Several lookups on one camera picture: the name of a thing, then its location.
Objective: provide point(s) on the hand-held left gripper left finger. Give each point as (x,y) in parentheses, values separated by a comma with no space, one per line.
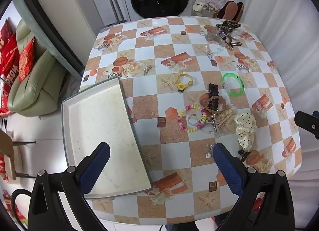
(96,168)

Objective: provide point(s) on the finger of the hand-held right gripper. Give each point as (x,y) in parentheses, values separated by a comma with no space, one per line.
(307,123)

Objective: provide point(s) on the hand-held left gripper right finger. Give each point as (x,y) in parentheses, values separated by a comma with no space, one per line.
(229,168)

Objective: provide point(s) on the grey shallow tray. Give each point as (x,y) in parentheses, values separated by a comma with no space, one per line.
(99,126)

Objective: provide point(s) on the cream polka dot scrunchie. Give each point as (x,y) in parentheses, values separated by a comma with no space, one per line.
(245,126)

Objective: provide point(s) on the green translucent bangle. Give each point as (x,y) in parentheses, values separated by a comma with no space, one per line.
(240,90)

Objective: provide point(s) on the small black claw clip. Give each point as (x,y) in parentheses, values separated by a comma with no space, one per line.
(243,155)

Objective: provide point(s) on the small silver earring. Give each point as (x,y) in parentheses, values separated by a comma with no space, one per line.
(209,152)

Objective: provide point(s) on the silver metal hair clip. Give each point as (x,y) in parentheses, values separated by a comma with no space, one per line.
(216,126)

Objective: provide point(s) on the wooden chair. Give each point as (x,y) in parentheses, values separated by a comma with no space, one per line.
(8,156)

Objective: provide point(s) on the beige leather sofa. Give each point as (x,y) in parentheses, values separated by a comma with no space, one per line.
(37,81)

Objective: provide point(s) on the dark slim hair clip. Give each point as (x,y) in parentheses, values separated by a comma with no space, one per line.
(234,44)

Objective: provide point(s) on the small silver charm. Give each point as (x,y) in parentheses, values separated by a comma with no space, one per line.
(147,70)

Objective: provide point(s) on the small metal clasp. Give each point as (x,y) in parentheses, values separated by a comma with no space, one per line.
(210,56)

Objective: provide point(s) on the leopard print bow clip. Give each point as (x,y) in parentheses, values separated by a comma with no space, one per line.
(228,25)

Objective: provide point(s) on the red patterned cushion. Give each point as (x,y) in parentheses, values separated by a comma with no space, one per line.
(26,58)
(8,53)

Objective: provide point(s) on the brown slippers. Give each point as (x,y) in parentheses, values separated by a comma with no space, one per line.
(230,10)

